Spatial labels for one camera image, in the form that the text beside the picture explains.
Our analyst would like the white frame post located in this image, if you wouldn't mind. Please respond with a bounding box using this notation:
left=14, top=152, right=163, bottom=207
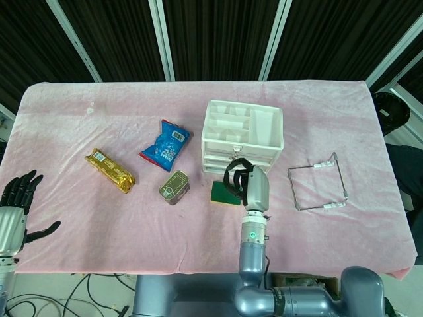
left=365, top=9, right=423, bottom=88
left=257, top=0, right=293, bottom=81
left=49, top=0, right=103, bottom=83
left=147, top=0, right=176, bottom=82

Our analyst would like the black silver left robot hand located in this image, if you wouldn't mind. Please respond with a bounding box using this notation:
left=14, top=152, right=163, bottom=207
left=0, top=170, right=62, bottom=257

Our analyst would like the black luncheon meat can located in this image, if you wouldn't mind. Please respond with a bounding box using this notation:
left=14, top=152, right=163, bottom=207
left=158, top=169, right=192, bottom=206

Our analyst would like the black floor cable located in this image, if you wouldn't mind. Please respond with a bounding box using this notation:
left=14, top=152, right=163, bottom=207
left=6, top=272, right=136, bottom=317

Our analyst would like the black chair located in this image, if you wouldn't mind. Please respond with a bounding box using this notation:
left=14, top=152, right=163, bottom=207
left=371, top=91, right=423, bottom=214

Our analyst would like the brown cardboard box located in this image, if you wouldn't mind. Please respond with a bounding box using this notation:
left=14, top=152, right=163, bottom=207
left=270, top=272, right=341, bottom=301

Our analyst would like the green yellow sponge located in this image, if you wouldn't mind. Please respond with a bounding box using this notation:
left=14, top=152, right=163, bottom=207
left=210, top=180, right=242, bottom=206

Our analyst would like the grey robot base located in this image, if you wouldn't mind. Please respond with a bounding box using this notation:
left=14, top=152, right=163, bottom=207
left=132, top=273, right=242, bottom=317

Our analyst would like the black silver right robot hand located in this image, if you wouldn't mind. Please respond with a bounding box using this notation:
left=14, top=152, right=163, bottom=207
left=223, top=157, right=270, bottom=212

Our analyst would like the metal wire rack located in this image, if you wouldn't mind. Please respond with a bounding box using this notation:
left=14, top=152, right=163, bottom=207
left=287, top=151, right=350, bottom=211

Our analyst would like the black pleated curtain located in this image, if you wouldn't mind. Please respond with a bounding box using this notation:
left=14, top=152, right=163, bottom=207
left=0, top=0, right=423, bottom=110

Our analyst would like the pink fleece table cloth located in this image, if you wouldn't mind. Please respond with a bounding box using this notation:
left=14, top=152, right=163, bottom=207
left=0, top=80, right=416, bottom=280

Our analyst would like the white plastic drawer organizer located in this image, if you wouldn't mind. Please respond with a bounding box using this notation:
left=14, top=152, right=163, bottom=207
left=200, top=99, right=285, bottom=174

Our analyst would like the gold foil snack package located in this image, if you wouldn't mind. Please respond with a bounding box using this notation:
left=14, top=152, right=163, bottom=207
left=84, top=147, right=137, bottom=195

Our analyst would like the blue snack bag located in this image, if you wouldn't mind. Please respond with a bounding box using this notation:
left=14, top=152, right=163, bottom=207
left=138, top=118, right=192, bottom=173

